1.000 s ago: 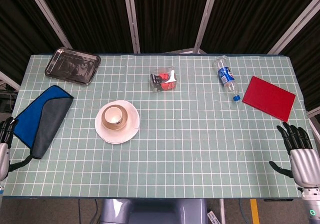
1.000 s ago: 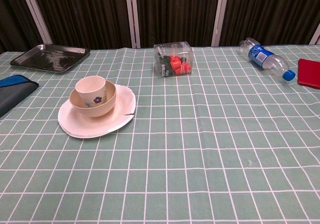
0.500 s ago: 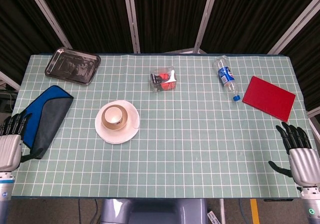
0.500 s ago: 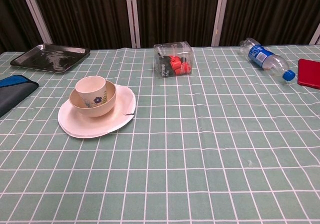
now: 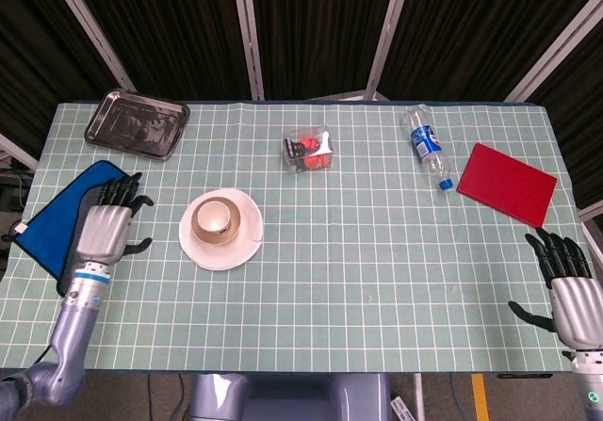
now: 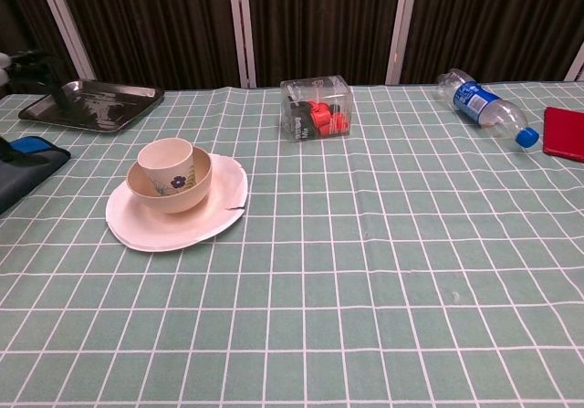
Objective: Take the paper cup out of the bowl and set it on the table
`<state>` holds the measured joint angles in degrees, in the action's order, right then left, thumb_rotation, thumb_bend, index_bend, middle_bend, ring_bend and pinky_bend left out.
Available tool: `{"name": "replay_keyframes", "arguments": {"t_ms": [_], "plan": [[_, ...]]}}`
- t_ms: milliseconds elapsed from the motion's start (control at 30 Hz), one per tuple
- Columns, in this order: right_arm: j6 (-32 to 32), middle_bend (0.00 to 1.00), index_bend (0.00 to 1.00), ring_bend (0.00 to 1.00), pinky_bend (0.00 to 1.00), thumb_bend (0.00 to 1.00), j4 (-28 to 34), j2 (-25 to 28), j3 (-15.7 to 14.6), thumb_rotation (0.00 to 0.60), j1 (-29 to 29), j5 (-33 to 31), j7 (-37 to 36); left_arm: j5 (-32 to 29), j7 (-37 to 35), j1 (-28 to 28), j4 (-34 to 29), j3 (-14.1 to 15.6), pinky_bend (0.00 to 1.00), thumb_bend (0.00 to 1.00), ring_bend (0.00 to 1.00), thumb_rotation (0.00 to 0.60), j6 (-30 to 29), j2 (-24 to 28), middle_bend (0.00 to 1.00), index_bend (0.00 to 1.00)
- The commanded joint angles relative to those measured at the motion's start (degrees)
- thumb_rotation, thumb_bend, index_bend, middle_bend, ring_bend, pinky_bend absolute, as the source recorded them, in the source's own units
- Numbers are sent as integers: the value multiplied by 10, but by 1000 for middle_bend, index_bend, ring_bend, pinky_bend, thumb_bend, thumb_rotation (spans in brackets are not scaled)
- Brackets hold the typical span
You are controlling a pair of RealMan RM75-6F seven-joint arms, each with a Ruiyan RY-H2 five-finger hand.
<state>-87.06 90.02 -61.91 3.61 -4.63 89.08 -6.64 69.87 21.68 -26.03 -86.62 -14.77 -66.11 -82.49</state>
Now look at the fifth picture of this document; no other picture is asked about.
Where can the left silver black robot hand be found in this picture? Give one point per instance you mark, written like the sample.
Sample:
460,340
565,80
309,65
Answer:
103,232

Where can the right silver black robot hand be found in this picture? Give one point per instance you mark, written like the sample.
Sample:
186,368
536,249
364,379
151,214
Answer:
577,308

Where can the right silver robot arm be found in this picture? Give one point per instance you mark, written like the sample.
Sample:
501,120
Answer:
589,383

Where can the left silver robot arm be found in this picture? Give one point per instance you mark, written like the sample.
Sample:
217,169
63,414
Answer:
70,331

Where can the blue and grey cloth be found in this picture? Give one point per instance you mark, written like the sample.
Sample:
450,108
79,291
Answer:
52,223

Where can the beige bowl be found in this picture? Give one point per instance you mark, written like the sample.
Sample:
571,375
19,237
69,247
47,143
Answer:
207,238

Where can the stainless steel tray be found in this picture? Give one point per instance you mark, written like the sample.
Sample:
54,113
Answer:
136,124

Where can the white paper plate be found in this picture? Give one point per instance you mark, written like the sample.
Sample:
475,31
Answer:
226,257

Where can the red flat board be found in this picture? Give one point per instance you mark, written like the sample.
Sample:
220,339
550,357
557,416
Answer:
509,183

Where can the clear box with red parts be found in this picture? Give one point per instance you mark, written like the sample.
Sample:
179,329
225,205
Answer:
308,152

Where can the empty plastic bottle blue label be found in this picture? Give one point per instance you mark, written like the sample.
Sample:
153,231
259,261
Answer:
426,143

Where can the green checkered tablecloth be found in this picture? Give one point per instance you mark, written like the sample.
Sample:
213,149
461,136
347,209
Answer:
353,275

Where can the silver robot torso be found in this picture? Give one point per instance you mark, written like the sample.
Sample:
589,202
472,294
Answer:
292,397

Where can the white partition frame post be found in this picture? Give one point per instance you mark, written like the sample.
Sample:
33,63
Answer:
89,27
249,35
16,150
593,214
388,35
551,53

